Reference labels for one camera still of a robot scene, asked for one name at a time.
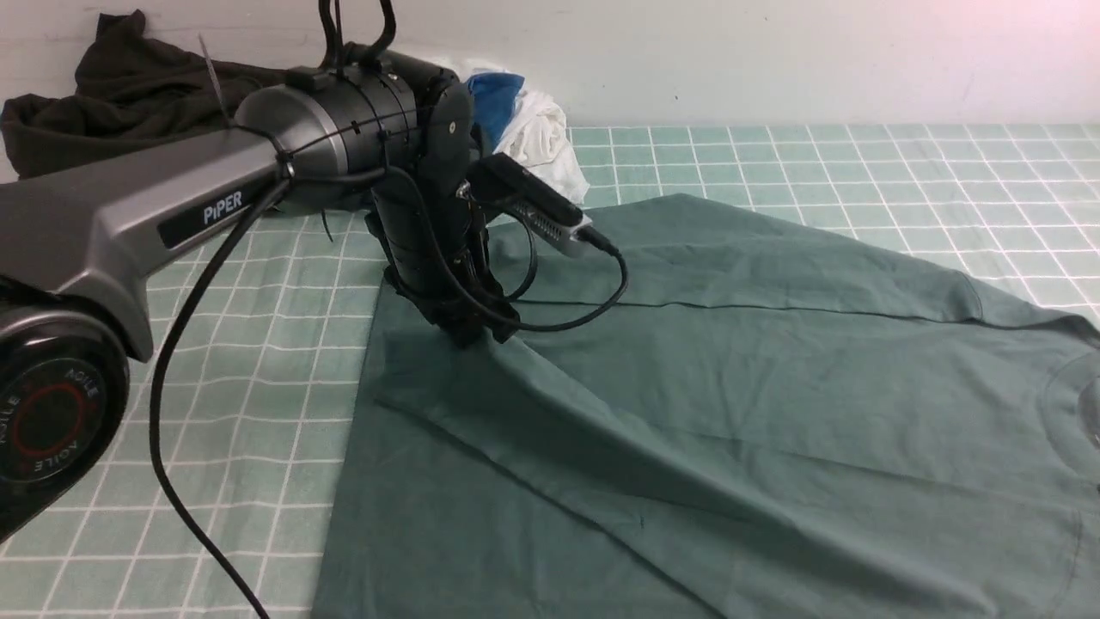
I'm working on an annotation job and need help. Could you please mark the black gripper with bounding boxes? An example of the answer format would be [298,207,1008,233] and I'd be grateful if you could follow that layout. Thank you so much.
[369,166,519,349]

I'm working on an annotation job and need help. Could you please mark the green long-sleeve top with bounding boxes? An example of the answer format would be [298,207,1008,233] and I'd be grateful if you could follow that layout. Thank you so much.
[311,195,1099,618]

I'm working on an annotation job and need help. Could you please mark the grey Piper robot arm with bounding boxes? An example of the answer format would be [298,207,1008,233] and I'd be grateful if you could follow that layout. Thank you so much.
[3,52,490,538]

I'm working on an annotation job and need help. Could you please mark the white crumpled garment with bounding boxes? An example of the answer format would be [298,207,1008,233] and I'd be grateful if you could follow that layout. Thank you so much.
[430,57,590,205]

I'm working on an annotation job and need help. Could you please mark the green checked tablecloth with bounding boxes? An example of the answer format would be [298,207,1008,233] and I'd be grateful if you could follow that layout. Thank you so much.
[1,123,1099,618]

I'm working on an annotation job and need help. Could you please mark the blue crumpled garment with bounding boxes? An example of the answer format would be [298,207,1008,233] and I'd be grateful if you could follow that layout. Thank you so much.
[465,71,526,150]

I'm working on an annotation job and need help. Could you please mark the dark olive crumpled garment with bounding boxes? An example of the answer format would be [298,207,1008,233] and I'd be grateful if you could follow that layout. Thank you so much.
[3,10,285,179]

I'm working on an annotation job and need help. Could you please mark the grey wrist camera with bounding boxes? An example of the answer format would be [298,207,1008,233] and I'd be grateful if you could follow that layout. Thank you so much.
[465,153,620,258]

